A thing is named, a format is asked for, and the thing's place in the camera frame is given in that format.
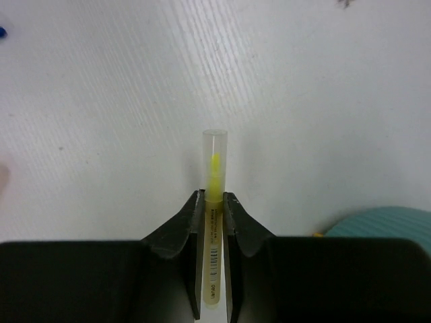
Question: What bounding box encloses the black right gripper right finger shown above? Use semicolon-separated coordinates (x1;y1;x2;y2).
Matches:
223;192;274;322

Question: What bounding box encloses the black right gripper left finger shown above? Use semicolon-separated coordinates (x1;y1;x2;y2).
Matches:
140;190;205;320

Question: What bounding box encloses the blue ballpoint pen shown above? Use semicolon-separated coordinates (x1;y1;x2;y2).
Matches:
0;26;7;40

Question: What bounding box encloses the teal round desk organizer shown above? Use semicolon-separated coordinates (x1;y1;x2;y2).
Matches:
312;207;430;240

